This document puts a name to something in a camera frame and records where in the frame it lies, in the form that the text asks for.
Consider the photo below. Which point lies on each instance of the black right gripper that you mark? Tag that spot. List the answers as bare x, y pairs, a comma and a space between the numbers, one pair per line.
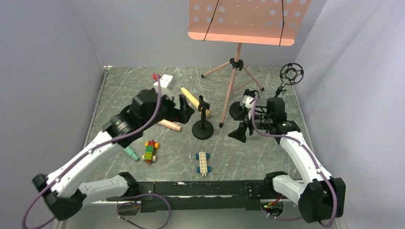
248, 125

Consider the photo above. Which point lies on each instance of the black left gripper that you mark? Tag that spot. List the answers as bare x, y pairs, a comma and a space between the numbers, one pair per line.
176, 109

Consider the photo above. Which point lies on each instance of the pink toy microphone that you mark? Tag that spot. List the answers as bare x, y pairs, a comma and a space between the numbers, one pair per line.
170, 125

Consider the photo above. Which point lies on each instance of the black round-base mic stand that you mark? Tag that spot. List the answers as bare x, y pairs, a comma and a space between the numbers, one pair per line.
203, 129

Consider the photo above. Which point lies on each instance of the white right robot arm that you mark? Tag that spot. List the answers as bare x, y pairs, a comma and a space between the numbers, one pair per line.
320, 196

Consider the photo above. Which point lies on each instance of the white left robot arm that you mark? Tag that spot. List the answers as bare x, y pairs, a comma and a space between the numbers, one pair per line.
65, 191

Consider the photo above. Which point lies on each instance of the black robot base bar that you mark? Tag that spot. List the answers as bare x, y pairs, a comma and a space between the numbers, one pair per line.
193, 195

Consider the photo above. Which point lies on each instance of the pink music stand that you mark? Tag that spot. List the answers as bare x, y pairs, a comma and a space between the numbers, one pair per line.
264, 22

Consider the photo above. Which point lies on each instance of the yellow toy microphone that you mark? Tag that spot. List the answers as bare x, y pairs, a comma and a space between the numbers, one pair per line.
193, 100

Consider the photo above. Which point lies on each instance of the colourful toy brick car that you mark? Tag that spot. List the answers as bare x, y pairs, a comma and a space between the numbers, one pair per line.
150, 152

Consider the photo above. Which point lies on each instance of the white blue toy brick car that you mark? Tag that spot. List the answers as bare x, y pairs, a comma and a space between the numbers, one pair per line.
203, 168

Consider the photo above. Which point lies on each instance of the mint green toy microphone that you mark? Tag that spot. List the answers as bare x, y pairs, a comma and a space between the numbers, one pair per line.
131, 153

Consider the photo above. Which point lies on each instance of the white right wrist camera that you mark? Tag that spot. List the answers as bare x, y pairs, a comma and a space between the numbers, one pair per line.
247, 102

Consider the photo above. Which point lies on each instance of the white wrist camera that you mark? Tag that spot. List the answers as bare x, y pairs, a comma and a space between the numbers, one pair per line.
247, 102
167, 83

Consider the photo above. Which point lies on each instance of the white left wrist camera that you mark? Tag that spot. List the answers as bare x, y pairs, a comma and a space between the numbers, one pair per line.
167, 83

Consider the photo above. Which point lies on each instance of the black shock mount stand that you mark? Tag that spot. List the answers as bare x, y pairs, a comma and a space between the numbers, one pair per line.
290, 75

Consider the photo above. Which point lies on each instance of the aluminium frame rail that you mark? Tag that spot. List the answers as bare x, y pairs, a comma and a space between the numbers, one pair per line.
74, 98

